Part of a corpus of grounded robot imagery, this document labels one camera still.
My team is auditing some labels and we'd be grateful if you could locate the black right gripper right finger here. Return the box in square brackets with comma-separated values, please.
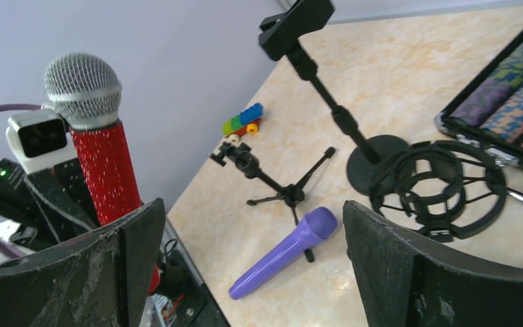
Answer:
[343, 200, 523, 326]

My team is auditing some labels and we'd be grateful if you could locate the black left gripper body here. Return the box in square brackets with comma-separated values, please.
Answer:
[0, 158, 100, 251]

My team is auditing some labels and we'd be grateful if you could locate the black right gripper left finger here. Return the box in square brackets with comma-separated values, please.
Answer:
[0, 198, 166, 326]

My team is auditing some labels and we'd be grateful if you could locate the purple toy microphone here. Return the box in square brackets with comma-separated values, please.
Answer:
[229, 206, 338, 300]

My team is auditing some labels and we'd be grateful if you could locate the red glitter microphone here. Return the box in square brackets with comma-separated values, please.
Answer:
[43, 52, 162, 296]

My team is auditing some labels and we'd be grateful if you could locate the shock mount tripod mic stand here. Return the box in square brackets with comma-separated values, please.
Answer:
[369, 140, 508, 243]

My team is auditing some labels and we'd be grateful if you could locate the small tripod mic stand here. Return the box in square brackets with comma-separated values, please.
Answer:
[209, 140, 337, 264]

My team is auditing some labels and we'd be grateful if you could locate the round base clip mic stand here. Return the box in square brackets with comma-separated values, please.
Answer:
[258, 0, 412, 185]

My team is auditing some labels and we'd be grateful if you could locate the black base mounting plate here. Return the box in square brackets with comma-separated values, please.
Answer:
[146, 219, 231, 327]

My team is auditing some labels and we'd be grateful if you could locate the black poker chip case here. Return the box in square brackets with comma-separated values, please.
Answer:
[434, 30, 523, 170]

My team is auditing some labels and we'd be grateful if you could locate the colourful toy block car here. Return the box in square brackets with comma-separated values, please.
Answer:
[221, 103, 264, 137]

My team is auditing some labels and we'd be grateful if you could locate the purple green chip stack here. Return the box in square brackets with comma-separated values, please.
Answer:
[450, 42, 523, 127]

